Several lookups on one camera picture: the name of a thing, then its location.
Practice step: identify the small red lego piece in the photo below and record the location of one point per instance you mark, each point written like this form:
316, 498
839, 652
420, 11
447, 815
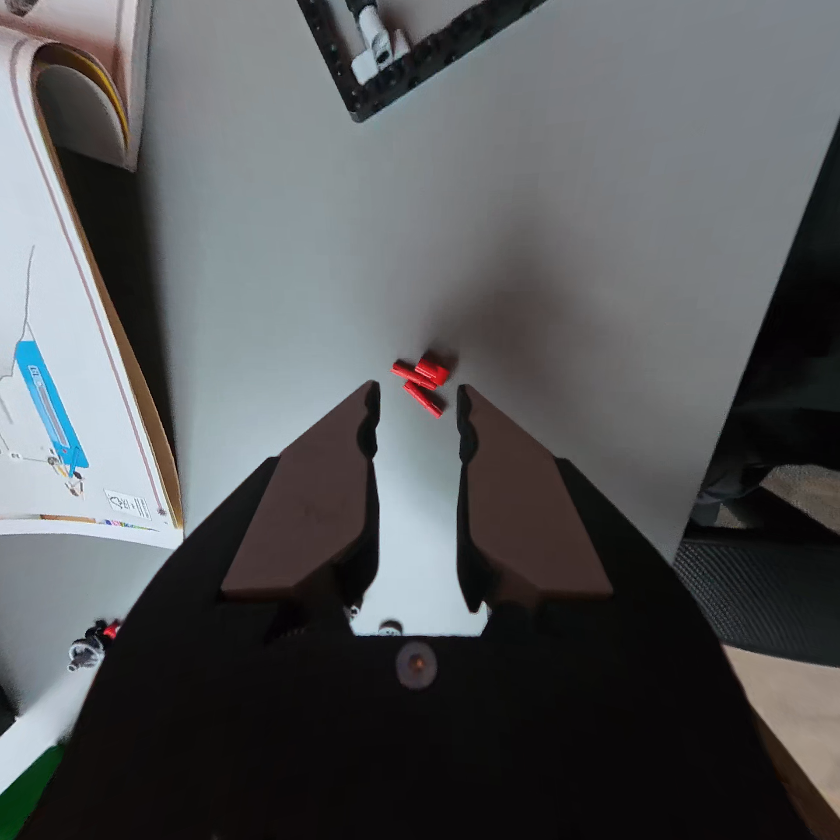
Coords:
434, 367

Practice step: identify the pile of lego pieces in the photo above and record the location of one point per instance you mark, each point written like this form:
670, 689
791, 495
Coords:
88, 646

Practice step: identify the red lego axle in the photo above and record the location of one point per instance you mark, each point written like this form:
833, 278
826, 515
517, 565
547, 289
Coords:
403, 371
423, 399

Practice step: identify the grey lego connector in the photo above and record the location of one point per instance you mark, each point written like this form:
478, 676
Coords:
379, 49

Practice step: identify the lego instruction booklet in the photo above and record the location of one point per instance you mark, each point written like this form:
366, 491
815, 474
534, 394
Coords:
65, 328

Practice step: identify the black rectangular lego frame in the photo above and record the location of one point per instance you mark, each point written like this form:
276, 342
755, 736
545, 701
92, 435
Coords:
407, 85

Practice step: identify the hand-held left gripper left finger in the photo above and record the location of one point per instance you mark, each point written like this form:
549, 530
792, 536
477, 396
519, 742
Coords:
308, 518

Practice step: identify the green plastic bin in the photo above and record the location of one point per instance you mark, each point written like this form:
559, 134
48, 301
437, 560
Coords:
26, 794

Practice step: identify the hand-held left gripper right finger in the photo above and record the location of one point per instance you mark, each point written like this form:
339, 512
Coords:
531, 525

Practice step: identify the black office chair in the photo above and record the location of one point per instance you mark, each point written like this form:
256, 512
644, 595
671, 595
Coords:
754, 590

